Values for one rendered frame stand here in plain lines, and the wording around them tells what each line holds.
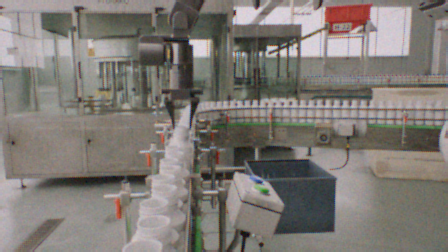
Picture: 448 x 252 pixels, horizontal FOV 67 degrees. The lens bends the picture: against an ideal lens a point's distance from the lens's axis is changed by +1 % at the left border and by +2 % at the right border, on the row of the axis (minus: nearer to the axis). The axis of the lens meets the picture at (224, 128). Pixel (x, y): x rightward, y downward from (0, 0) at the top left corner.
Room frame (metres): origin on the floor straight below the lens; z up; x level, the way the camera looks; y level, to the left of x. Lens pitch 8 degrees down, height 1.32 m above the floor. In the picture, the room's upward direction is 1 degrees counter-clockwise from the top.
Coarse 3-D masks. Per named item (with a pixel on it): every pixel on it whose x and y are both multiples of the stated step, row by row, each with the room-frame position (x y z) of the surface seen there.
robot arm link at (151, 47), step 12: (180, 12) 0.77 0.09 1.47; (180, 24) 0.77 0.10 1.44; (144, 36) 0.80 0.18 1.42; (156, 36) 0.80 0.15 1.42; (168, 36) 0.79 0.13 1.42; (180, 36) 0.78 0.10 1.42; (144, 48) 0.79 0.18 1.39; (156, 48) 0.79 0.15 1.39; (144, 60) 0.79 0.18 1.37; (156, 60) 0.79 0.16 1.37
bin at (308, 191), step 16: (256, 160) 1.53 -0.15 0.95; (272, 160) 1.54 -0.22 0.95; (288, 160) 1.54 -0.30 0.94; (304, 160) 1.55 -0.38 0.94; (272, 176) 1.54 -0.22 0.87; (288, 176) 1.54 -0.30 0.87; (304, 176) 1.55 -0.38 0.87; (320, 176) 1.40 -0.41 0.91; (288, 192) 1.23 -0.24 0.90; (304, 192) 1.24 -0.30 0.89; (320, 192) 1.24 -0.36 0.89; (288, 208) 1.23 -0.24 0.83; (304, 208) 1.24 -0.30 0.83; (320, 208) 1.24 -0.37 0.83; (288, 224) 1.23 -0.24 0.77; (304, 224) 1.24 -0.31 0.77; (320, 224) 1.24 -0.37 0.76
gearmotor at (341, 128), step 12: (336, 120) 2.33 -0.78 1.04; (348, 120) 2.31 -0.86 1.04; (360, 120) 2.30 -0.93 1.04; (324, 132) 2.32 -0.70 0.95; (336, 132) 2.29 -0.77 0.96; (348, 132) 2.24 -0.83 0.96; (360, 132) 2.26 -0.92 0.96; (324, 144) 2.33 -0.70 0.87; (348, 144) 2.26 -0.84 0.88; (336, 168) 2.39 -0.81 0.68
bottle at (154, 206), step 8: (144, 200) 0.42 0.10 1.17; (152, 200) 0.43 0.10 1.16; (160, 200) 0.43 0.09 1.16; (144, 208) 0.40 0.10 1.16; (152, 208) 0.40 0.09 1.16; (160, 208) 0.40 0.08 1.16; (168, 208) 0.41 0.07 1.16; (144, 216) 0.40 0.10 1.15; (168, 216) 0.41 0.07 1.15; (176, 232) 0.42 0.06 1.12; (176, 240) 0.40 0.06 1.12; (176, 248) 0.40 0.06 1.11
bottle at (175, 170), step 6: (162, 168) 0.59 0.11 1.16; (168, 168) 0.60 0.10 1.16; (174, 168) 0.60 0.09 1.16; (180, 168) 0.58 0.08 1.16; (174, 174) 0.57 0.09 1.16; (180, 174) 0.58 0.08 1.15; (180, 180) 0.58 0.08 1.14; (180, 186) 0.58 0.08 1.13; (180, 192) 0.57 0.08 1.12; (186, 192) 0.58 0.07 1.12; (180, 198) 0.56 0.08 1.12; (186, 198) 0.58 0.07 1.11; (186, 204) 0.58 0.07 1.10; (186, 210) 0.58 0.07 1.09
